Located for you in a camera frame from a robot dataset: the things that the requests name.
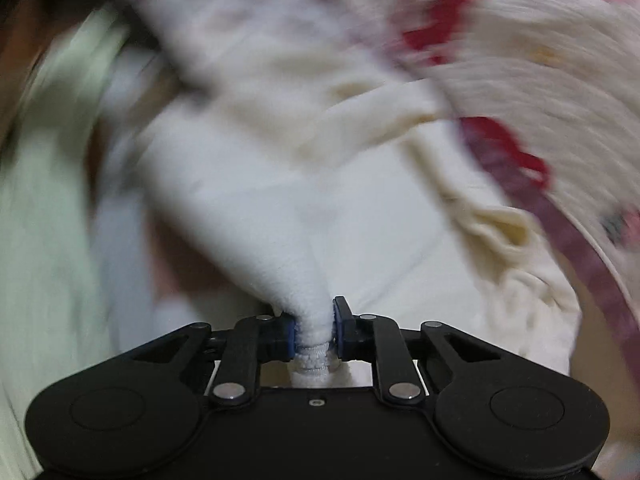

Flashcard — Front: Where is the light green cloth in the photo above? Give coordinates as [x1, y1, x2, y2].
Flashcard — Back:
[1, 9, 126, 479]

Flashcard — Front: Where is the bear print quilt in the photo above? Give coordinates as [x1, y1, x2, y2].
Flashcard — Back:
[299, 0, 640, 331]

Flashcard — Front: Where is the cream fleece garment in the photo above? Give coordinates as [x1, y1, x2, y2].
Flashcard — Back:
[96, 0, 582, 387]

